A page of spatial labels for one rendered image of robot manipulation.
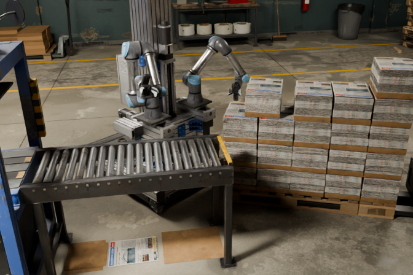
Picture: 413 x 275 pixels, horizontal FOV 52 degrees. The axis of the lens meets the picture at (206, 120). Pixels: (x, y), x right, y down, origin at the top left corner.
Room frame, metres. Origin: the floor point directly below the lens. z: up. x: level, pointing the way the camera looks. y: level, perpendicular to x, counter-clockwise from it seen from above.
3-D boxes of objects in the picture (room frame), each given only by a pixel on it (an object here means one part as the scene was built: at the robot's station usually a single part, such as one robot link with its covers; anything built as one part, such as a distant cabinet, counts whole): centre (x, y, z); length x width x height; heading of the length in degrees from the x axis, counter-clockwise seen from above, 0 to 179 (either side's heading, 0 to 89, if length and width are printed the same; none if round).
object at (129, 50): (3.28, 0.57, 1.19); 0.15 x 0.12 x 0.55; 110
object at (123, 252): (2.61, 0.57, 0.00); 0.37 x 0.29 x 0.01; 99
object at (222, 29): (9.44, -0.21, 0.55); 1.80 x 0.70 x 1.09; 99
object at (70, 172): (2.56, 0.92, 0.77); 0.47 x 0.05 x 0.05; 9
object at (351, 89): (3.23, -1.16, 1.06); 0.37 x 0.28 x 0.01; 169
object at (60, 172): (2.56, 0.98, 0.77); 0.47 x 0.05 x 0.05; 9
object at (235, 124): (3.33, -0.75, 0.42); 1.17 x 0.39 x 0.83; 78
